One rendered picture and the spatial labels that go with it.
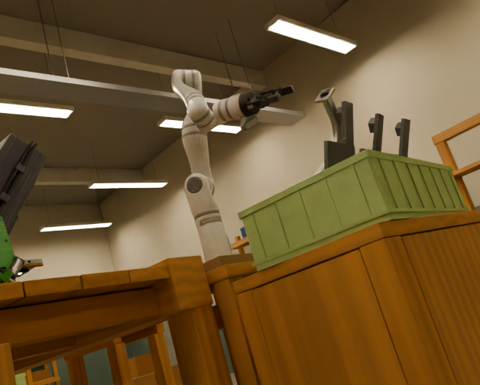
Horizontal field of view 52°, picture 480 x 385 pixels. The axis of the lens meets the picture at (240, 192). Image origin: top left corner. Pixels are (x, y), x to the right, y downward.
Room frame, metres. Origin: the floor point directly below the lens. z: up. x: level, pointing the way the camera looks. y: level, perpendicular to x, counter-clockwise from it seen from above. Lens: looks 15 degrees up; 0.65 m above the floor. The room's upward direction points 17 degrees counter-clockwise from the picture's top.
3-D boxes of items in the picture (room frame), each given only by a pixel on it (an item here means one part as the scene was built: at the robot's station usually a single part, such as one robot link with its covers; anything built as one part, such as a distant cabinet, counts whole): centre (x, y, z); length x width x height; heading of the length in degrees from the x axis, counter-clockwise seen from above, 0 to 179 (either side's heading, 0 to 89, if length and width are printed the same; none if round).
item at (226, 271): (1.69, 0.13, 0.83); 0.32 x 0.32 x 0.04; 52
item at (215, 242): (1.69, 0.13, 0.97); 0.09 x 0.09 x 0.17; 59
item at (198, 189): (1.69, 0.13, 1.13); 0.09 x 0.09 x 0.17; 77
